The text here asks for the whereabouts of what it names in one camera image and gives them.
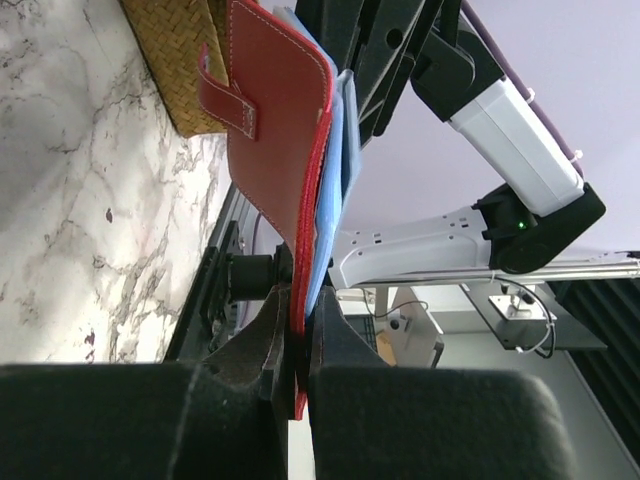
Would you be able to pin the brown woven tray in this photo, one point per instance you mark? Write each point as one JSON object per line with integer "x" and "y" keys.
{"x": 170, "y": 34}

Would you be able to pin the red card holder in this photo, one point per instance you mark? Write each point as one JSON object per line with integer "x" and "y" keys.
{"x": 277, "y": 106}

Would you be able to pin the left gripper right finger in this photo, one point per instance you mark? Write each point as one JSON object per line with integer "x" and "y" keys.
{"x": 371, "y": 420}

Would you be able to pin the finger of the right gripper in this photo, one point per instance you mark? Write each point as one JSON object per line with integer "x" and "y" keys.
{"x": 337, "y": 27}
{"x": 392, "y": 34}

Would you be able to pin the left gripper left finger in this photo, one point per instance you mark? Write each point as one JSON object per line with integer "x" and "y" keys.
{"x": 223, "y": 417}

